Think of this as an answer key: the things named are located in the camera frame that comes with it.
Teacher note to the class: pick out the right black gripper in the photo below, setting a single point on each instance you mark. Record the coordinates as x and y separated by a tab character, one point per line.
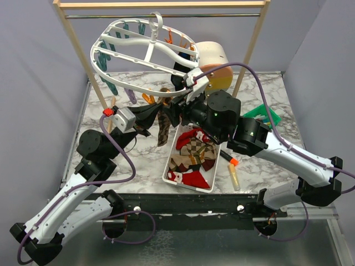
179	106

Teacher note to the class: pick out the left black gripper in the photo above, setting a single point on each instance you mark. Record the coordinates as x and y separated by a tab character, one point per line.
145	116

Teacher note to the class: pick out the white oval clip hanger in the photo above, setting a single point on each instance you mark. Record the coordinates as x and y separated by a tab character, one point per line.
148	43

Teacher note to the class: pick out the beige brown argyle sock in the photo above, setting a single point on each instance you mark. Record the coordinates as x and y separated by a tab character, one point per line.
164	122

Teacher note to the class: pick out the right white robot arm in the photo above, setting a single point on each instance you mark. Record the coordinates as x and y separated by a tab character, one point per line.
219	117

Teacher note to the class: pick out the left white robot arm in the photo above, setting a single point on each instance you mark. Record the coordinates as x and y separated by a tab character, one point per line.
43	237

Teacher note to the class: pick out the red santa sock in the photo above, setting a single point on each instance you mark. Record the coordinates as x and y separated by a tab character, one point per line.
186	137
194	179

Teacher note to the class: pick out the white perforated plastic basket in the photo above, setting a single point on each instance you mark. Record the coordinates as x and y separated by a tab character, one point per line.
209	176

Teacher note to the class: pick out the cream cylindrical toy drum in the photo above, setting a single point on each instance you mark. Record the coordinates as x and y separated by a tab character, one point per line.
212	55

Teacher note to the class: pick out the black orange marker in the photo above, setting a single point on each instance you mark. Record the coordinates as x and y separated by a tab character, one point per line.
229	158

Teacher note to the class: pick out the green plastic bin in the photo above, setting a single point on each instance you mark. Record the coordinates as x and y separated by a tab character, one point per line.
260	113

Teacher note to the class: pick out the yellow translucent tube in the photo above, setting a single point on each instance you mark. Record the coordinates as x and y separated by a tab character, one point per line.
234	177

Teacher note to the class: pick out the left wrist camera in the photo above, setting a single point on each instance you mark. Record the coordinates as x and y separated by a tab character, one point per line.
124	120

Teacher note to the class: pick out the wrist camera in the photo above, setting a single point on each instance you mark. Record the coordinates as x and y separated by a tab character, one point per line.
195	82
124	120

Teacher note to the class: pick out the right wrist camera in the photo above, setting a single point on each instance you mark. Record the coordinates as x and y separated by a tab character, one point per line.
195	82

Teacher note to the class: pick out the black metal base rail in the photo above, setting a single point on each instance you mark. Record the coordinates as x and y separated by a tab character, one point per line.
189	212

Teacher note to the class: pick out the wooden clothes rack frame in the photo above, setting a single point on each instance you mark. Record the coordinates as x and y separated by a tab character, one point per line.
61	8

